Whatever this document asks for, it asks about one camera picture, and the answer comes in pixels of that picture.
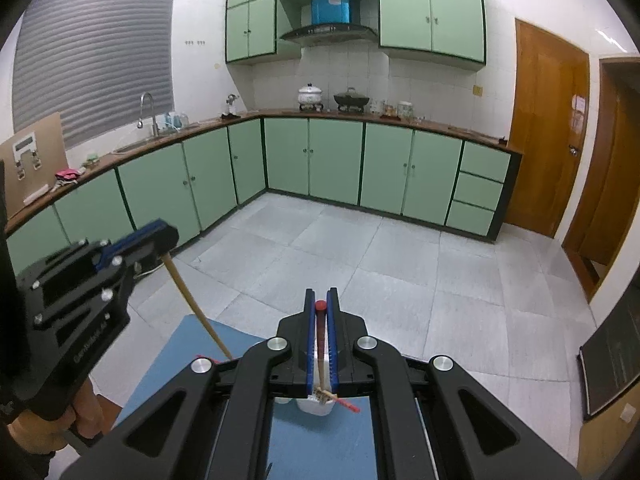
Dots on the wooden door frame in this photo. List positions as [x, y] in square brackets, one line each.
[607, 170]

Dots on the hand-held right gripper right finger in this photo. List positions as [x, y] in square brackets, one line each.
[332, 330]

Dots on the clear plastic containers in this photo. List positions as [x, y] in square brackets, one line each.
[176, 121]

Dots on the light bamboo chopstick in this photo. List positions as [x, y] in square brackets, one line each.
[192, 305]

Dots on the white metal bracket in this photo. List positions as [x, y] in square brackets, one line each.
[26, 152]

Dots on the red cloth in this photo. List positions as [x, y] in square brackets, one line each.
[69, 175]

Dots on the green wall cabinet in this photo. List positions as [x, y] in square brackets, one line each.
[430, 10]
[250, 20]

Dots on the blue-filmed hood chimney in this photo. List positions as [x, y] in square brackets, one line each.
[330, 7]

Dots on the black glass-front cabinet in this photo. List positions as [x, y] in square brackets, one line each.
[612, 360]

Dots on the red-ended dark chopstick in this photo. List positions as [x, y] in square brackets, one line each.
[320, 310]

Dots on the white kettle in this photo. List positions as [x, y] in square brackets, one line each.
[231, 107]

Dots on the black wok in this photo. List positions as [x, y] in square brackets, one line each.
[351, 99]

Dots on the wooden door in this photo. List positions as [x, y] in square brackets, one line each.
[545, 125]

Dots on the person's left hand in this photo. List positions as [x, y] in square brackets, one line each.
[90, 410]

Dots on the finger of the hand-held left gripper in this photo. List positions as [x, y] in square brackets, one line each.
[155, 250]
[132, 240]

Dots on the metal sink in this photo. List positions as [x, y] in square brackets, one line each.
[137, 145]

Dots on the blue tablecloth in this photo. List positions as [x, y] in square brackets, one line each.
[325, 440]

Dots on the glass jar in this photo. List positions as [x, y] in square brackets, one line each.
[405, 109]

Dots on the wooden cutting board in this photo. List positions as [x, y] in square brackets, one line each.
[50, 150]

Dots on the group of wooden chopsticks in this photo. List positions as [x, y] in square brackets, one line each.
[325, 396]

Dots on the metal faucet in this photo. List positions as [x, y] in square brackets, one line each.
[148, 110]

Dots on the wall sockets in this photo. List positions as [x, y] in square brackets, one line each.
[195, 42]

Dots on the green three-drawer unit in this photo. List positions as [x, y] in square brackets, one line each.
[480, 192]

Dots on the white lidded pot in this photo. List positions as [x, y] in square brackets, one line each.
[311, 96]

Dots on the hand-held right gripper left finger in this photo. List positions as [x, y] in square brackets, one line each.
[310, 330]

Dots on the dark wooden countertop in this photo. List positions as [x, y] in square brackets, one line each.
[210, 125]

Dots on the green base cabinet run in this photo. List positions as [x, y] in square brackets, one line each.
[150, 195]
[335, 160]

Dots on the grey window blind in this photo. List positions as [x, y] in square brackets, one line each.
[95, 60]

